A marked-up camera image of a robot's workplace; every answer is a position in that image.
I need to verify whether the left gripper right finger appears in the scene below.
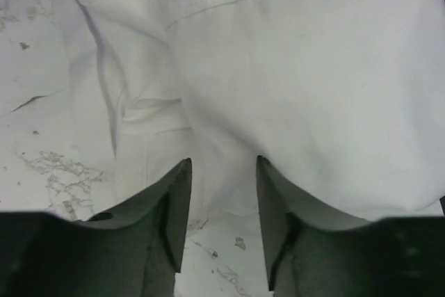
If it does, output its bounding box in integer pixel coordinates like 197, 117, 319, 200
256, 157, 444, 296

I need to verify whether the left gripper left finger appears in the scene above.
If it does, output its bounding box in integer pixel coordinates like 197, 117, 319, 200
1, 159, 192, 297

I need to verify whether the white long sleeve shirt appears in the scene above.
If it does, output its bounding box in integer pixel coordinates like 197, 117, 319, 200
55, 0, 444, 220

